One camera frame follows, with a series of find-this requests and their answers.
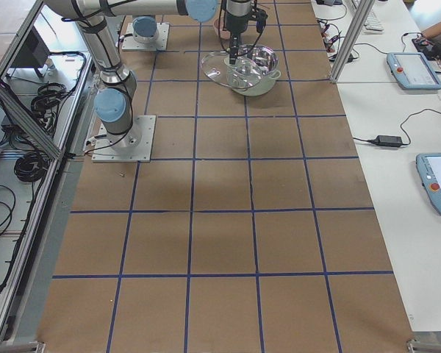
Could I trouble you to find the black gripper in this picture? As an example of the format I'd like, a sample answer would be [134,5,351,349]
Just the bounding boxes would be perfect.
[223,0,251,65]

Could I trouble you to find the glass pot lid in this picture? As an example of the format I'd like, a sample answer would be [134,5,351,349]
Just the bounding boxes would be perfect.
[201,51,262,90]

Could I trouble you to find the mint green electric pot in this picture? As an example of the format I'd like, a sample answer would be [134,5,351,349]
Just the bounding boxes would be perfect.
[224,44,281,96]

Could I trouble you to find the pink bowl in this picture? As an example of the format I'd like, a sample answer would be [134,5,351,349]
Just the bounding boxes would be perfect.
[212,18,230,40]

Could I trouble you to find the white keyboard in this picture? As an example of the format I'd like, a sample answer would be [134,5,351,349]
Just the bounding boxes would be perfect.
[351,0,384,33]

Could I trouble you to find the black power brick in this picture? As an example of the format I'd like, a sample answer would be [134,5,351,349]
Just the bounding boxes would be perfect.
[367,135,404,148]

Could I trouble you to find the blue teach pendant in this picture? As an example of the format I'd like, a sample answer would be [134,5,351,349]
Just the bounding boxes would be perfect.
[415,153,441,215]
[386,52,441,90]

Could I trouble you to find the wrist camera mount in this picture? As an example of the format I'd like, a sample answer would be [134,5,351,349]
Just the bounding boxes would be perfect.
[250,7,268,35]

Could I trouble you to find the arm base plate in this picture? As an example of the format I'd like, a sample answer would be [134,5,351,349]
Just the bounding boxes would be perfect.
[91,115,157,163]
[121,22,170,51]

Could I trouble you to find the aluminium frame post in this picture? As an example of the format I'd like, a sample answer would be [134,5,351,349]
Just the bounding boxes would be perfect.
[329,0,375,83]

